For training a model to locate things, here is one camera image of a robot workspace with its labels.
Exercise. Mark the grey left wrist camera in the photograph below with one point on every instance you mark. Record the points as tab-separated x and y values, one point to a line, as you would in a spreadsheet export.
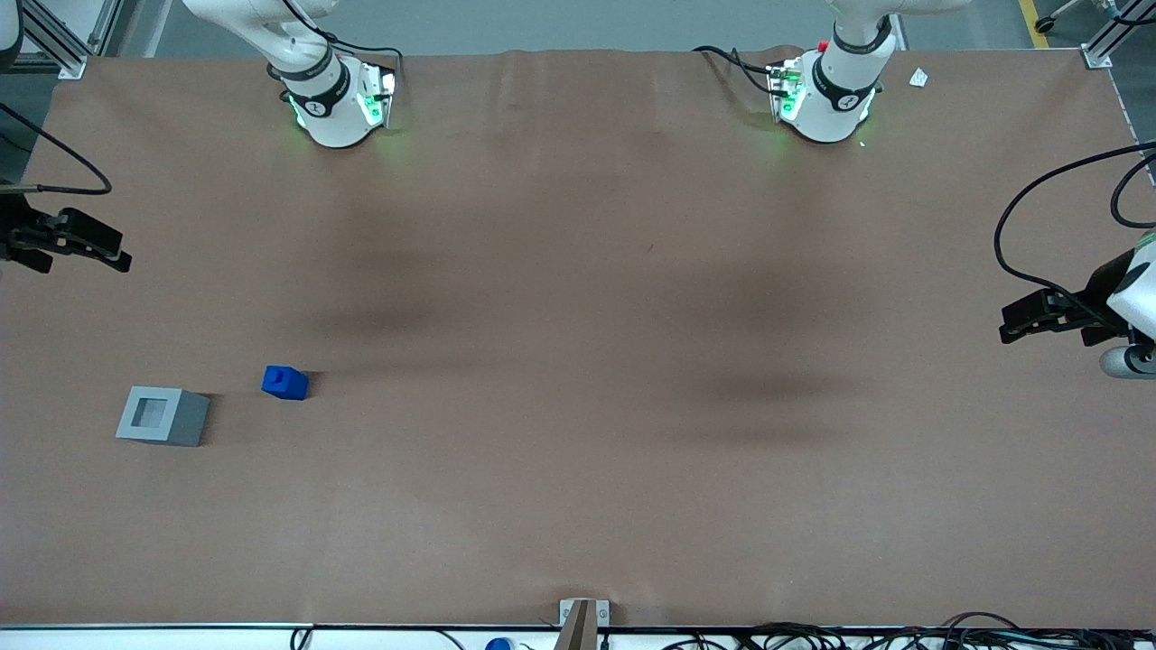
1124	361

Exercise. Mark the gray square hollow base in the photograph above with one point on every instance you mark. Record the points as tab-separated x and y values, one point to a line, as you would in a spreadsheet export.
185	420

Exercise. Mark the blue round cap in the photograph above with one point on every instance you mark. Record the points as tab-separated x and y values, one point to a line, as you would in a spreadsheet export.
498	645

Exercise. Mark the blue plastic part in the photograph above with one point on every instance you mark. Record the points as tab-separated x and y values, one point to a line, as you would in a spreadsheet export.
284	384

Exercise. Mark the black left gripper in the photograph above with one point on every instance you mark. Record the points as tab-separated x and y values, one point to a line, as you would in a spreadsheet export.
1099	291

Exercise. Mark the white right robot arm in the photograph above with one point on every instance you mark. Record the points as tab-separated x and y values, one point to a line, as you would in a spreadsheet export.
330	117

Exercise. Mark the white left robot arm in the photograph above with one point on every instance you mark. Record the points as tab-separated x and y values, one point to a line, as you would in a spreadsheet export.
826	117

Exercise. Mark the small white paper scrap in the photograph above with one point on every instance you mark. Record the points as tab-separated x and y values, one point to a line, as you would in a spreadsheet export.
918	78

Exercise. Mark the black caster wheel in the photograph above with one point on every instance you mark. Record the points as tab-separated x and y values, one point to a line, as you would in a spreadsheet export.
1045	24

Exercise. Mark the brown table mat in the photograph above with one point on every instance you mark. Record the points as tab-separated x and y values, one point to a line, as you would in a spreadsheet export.
578	361

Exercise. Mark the silver metal bracket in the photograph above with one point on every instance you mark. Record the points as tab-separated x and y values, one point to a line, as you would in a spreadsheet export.
566	612

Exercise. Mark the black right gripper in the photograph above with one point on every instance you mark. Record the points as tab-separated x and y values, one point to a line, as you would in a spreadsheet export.
13	219

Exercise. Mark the silver aluminium frame profile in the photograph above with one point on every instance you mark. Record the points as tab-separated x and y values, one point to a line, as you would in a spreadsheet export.
59	45
1106	41

